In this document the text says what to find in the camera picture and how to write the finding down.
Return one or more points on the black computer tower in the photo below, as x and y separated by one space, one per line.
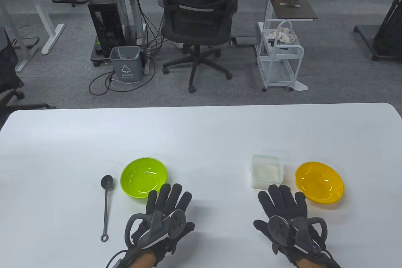
105 29

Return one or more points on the person's left hand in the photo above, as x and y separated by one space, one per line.
171 194

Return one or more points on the dark brown side table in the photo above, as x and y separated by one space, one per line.
292 13

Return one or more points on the yellow plastic bowl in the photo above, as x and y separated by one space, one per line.
320 183

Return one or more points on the black hand tracker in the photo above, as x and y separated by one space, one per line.
278 229
177 222

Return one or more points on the person's right forearm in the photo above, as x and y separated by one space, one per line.
307 264

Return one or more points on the grey trash bin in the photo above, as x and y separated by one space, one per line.
127 67

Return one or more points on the green plastic bowl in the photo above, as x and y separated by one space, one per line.
141 183

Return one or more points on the dark pen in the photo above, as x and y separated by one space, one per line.
290 5

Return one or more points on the person's right hand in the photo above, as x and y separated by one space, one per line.
282 199

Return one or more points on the black armrest office chair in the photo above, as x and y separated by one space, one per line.
8 60

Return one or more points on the person's left forearm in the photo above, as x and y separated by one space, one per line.
143 261

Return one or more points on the white sugar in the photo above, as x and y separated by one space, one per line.
266 173

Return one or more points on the crumpled cloth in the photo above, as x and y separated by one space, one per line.
282 34

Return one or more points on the black floor stand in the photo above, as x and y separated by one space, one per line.
389 29

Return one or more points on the clear plastic sugar container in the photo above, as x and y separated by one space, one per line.
267 186

